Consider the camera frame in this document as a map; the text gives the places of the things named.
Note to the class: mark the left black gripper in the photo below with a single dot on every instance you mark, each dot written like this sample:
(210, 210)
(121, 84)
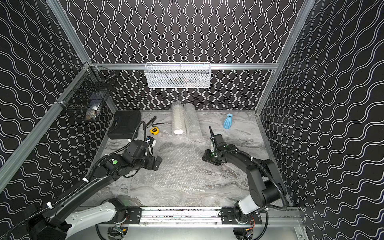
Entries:
(153, 163)

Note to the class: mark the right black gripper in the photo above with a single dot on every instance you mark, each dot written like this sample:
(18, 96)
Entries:
(206, 157)

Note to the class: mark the blue ribbed vase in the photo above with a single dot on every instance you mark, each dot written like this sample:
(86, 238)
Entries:
(228, 121)

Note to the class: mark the clear bubble wrap sheet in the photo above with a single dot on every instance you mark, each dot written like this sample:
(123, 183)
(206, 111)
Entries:
(183, 169)

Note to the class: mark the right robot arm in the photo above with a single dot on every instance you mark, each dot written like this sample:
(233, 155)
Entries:
(266, 188)

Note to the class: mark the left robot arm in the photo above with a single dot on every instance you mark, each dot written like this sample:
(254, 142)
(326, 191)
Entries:
(49, 221)

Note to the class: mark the clear bubble wrap roll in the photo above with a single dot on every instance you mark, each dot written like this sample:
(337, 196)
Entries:
(192, 122)

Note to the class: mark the bubble wrapped white cylinder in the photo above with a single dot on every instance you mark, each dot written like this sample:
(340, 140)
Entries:
(178, 118)

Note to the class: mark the yellow tape measure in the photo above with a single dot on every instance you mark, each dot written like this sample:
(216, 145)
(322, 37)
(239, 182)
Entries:
(154, 130)

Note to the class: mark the black utility knife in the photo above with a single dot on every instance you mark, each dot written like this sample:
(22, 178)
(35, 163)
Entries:
(152, 123)

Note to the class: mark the black plastic tool case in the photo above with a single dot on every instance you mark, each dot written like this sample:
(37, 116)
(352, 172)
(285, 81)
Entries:
(124, 124)

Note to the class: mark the white roll in black basket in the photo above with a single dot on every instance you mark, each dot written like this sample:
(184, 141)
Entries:
(93, 110)

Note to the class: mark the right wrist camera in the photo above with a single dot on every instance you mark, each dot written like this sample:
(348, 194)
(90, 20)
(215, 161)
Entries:
(213, 144)

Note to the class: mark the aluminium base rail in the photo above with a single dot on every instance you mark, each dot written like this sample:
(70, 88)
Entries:
(172, 217)

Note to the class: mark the black wire basket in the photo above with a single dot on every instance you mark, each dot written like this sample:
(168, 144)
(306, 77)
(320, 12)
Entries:
(96, 84)

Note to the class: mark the white wire mesh basket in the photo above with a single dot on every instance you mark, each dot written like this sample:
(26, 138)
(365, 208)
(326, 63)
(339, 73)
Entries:
(181, 75)

